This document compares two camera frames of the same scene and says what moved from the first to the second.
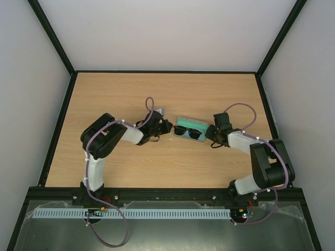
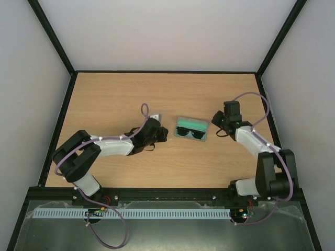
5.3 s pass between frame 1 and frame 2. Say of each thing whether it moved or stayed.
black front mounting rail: stayed
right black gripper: moved
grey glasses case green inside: stayed
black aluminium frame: stayed
